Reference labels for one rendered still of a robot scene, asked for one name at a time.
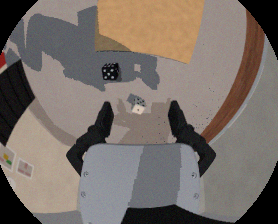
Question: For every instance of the black die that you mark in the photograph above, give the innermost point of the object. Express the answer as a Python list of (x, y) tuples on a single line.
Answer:
[(110, 71)]

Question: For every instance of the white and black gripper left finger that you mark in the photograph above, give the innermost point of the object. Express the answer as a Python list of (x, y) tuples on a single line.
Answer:
[(102, 127)]

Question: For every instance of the white die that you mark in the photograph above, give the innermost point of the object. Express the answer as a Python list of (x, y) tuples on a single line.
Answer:
[(138, 106)]

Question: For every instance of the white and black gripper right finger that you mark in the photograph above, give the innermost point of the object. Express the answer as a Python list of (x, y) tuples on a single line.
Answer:
[(179, 127)]

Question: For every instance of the tan mat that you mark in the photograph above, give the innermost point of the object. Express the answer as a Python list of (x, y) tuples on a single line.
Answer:
[(167, 28)]

